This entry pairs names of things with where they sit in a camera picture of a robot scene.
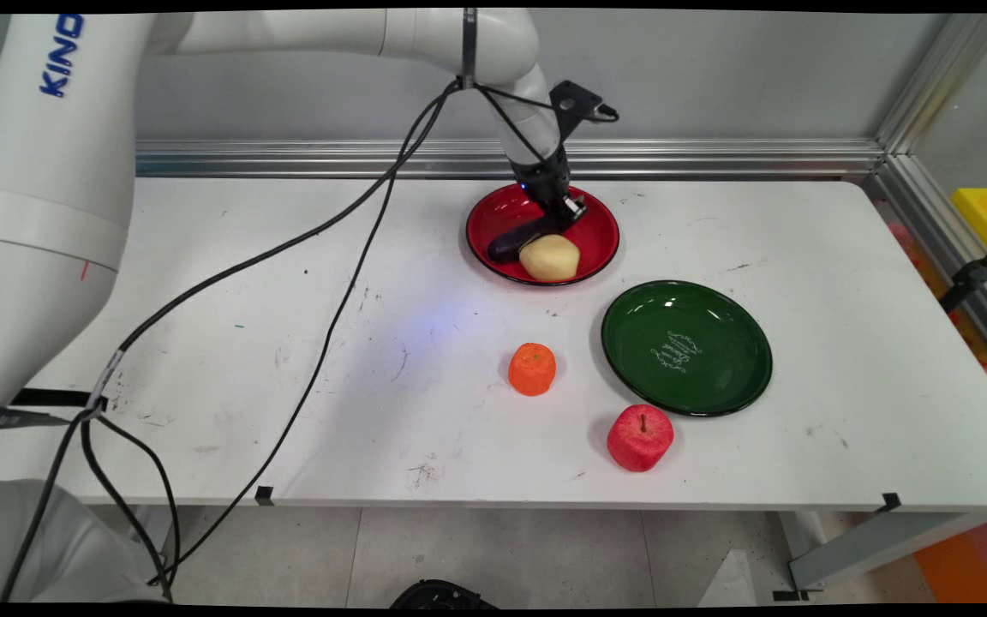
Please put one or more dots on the small black tape marker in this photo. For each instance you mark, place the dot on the small black tape marker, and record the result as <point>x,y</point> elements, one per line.
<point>890,501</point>
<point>264,494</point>

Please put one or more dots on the horizontal aluminium frame rail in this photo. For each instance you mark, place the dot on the horizontal aluminium frame rail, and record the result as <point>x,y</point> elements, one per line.
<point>716,158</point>

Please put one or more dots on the red toy apple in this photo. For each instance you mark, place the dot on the red toy apple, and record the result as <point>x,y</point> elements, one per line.
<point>640,439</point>

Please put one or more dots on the black tape strip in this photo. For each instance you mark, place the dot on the black tape strip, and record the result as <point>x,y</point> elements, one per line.
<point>48,398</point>

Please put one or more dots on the black round object on floor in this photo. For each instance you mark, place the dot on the black round object on floor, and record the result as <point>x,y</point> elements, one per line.
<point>442,596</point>

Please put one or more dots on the sloping aluminium frame rail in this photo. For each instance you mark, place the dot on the sloping aluminium frame rail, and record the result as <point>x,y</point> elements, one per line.
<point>943,248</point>

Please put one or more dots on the white table leg brace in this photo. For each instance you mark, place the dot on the white table leg brace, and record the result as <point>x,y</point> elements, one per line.
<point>870,544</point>

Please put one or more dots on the yellow toy potato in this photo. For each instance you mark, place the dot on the yellow toy potato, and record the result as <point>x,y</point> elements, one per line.
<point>550,259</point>

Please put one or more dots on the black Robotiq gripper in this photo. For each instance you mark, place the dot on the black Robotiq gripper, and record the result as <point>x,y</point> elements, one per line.
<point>543,176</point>

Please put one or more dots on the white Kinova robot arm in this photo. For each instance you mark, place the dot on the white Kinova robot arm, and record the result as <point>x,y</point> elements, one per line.
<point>48,171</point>

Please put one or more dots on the orange toy mandarin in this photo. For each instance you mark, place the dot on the orange toy mandarin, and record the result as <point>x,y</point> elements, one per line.
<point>533,370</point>

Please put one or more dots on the orange box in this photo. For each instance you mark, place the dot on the orange box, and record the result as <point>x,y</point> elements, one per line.
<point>969,561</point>

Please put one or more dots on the white table leg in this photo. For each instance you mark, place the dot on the white table leg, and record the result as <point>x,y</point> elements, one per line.
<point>155,536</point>

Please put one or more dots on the purple toy eggplant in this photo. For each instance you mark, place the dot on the purple toy eggplant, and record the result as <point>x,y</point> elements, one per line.
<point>511,244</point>

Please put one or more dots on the green plate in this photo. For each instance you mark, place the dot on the green plate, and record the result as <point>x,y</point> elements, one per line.
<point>686,351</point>

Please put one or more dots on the upright aluminium frame post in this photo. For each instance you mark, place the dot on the upright aluminium frame post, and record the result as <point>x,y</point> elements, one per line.
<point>939,81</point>

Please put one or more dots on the red plate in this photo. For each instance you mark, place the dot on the red plate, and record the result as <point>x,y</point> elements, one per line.
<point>601,240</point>

